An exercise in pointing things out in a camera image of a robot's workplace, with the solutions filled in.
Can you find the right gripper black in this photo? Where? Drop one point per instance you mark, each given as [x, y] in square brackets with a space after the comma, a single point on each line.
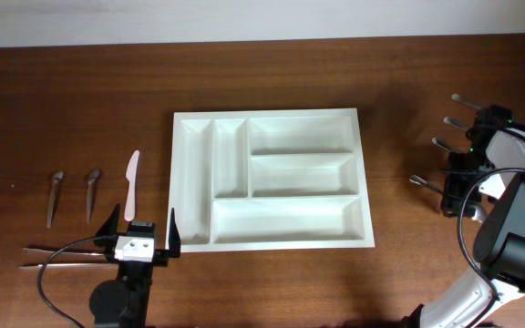
[451, 189]

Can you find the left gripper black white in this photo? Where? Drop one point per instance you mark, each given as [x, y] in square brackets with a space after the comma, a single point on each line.
[108, 233]

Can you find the large metal spoon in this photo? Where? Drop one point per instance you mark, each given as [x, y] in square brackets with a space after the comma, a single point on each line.
[444, 145]
[423, 183]

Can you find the metal fork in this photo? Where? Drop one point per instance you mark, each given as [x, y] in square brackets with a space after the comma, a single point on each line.
[453, 122]
[466, 102]

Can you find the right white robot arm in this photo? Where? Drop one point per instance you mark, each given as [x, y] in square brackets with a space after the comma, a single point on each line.
[496, 264]

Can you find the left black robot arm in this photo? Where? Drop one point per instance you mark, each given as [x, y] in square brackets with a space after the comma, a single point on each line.
[123, 301]

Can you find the pink plastic knife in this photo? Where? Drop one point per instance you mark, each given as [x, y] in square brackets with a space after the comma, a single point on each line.
[131, 176]

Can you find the small metal teaspoon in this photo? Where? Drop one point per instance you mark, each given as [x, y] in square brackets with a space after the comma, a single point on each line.
[91, 181]
[52, 199]

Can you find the small metal teaspoon far left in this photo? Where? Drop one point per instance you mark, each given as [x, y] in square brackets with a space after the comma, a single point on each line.
[52, 199]

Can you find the white cutlery tray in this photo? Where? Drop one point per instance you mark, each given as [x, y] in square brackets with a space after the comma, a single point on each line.
[267, 180]

